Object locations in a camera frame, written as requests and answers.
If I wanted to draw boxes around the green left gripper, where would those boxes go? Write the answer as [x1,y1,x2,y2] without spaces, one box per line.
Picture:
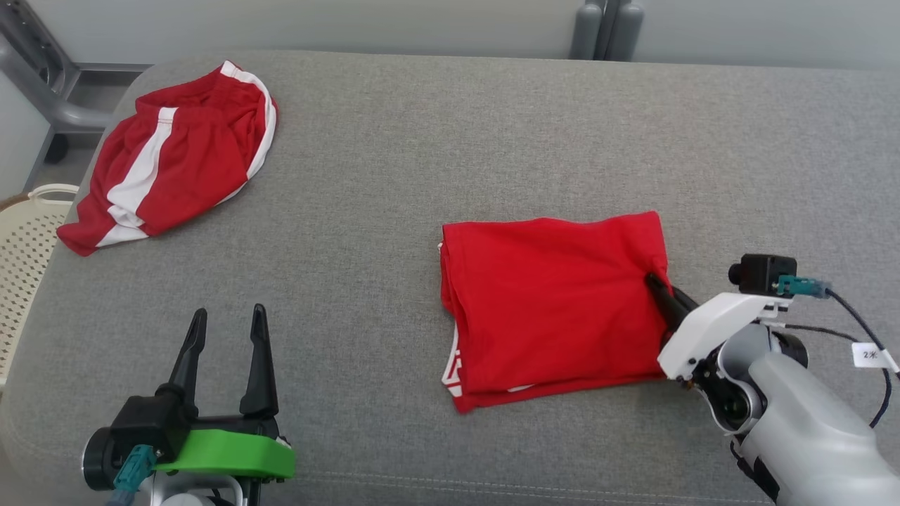
[153,304,296,483]

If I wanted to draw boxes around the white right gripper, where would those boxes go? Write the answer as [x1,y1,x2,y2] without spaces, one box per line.
[645,272,794,382]

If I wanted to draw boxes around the red jersey with white sleeves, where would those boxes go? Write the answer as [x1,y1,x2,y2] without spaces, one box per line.
[439,211,672,414]

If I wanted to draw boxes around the red shorts with white stripes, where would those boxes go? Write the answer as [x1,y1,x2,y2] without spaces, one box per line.
[56,61,278,257]

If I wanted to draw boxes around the cream perforated laundry basket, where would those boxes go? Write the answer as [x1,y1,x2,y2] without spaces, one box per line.
[0,184,80,384]

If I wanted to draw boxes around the grey fabric sofa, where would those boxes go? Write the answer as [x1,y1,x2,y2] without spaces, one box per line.
[0,51,900,506]

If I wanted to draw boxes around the right cable with teal plug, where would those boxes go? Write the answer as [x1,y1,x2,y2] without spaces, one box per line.
[777,275,894,428]

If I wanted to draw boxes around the cable with teal plug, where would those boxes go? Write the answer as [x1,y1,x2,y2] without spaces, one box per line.
[105,444,157,506]
[777,275,894,428]

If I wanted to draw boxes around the left cable with teal plug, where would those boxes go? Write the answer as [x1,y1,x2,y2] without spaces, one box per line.
[105,444,157,506]

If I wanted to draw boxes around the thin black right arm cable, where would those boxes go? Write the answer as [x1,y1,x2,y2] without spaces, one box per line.
[784,323,857,344]

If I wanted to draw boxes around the white cable label tag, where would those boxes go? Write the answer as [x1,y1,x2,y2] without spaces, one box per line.
[852,342,900,373]

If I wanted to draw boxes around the grey partition post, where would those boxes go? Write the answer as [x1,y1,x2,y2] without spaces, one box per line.
[570,0,645,63]

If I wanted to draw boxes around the grey metal cart frame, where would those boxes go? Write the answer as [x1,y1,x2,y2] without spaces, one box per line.
[0,0,152,166]

